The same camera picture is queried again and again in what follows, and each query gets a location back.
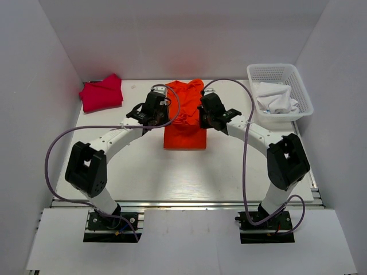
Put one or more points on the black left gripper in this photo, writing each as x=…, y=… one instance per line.
x=165, y=108

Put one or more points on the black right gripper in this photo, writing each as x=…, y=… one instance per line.
x=203, y=124

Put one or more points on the orange t shirt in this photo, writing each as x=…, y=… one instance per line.
x=184, y=133

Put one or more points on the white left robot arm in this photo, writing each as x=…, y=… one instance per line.
x=87, y=166

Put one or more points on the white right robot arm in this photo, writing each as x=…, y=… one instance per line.
x=287, y=163

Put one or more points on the folded red t shirt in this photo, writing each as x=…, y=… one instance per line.
x=106, y=94

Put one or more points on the white t shirt in basket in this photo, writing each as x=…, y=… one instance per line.
x=275, y=99

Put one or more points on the white plastic basket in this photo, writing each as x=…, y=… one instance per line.
x=285, y=74

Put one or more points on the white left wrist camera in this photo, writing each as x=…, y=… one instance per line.
x=160, y=89

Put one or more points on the aluminium front rail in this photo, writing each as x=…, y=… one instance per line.
x=315, y=204

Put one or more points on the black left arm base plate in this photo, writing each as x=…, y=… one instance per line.
x=101, y=229

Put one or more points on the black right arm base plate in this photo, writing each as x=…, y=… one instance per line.
x=270, y=232

